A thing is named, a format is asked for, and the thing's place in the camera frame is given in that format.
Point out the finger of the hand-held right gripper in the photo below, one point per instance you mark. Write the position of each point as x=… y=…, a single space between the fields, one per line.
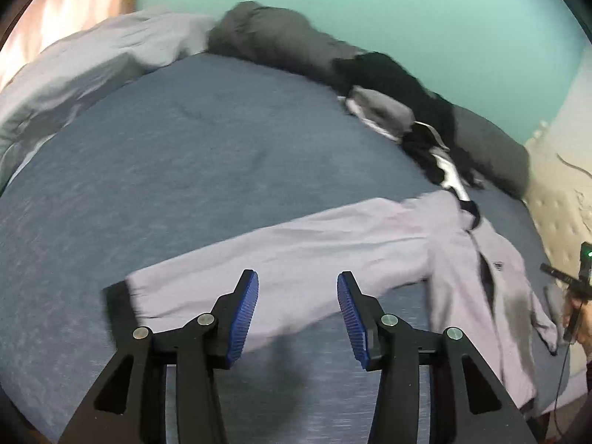
x=559 y=274

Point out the pink curtain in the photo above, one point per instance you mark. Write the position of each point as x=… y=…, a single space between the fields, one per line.
x=60 y=14

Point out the grey sweatshirt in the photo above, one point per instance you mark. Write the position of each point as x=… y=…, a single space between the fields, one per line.
x=384 y=108

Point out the dark grey rolled duvet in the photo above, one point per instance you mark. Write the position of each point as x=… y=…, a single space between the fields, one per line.
x=277 y=37

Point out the light grey jacket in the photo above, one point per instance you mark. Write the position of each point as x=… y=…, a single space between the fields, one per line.
x=300 y=249

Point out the person's right hand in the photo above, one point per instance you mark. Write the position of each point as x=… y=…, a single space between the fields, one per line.
x=585 y=328

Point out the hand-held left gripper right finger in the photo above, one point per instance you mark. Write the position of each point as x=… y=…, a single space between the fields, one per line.
x=351 y=321

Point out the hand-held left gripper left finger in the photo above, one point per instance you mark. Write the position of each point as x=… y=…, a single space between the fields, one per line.
x=243 y=317

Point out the white shirt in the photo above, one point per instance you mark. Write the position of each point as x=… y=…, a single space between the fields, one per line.
x=451 y=173

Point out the pale grey blanket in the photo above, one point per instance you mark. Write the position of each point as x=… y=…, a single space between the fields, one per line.
x=92 y=64

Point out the cream tufted headboard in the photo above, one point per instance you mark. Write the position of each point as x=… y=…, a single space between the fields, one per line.
x=559 y=194

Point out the pile of dark clothes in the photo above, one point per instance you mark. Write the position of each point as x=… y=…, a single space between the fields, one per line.
x=397 y=78

